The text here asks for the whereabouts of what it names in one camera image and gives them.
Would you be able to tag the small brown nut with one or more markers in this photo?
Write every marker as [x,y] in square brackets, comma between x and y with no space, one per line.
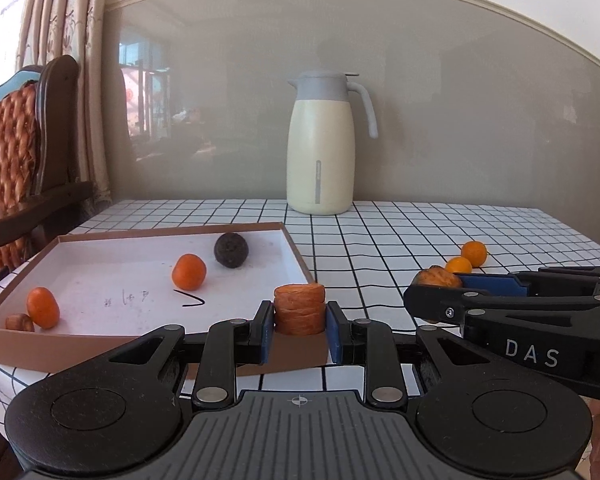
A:
[20,322]

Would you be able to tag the white checkered tablecloth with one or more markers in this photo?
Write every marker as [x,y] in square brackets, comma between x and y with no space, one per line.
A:
[405,230]

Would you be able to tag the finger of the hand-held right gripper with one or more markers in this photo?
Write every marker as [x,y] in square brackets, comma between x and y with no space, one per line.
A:
[495,284]
[435,302]

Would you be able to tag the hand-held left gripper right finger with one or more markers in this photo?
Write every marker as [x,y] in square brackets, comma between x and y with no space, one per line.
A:
[334,335]

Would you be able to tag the orange carrot chunk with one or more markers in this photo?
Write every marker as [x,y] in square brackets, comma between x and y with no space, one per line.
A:
[300,310]

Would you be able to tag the brown cardboard box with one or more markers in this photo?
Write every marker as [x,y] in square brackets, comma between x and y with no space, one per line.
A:
[130,260]

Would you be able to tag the cream thermos jug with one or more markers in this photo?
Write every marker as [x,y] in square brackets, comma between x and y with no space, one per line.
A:
[320,160]

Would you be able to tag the dark wrinkled passion fruit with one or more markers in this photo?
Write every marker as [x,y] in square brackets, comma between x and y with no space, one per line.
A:
[231,249]

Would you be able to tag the dark wooden wicker chair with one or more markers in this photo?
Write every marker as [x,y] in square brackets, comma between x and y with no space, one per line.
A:
[10,150]

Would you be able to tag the beige patterned curtain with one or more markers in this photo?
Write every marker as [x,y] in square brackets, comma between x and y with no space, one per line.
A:
[80,35]

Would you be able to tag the wrinkled dried orange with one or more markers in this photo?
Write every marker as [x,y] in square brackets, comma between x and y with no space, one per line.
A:
[437,278]

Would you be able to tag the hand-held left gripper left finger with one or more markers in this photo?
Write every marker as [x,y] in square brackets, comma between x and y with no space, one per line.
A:
[266,335]

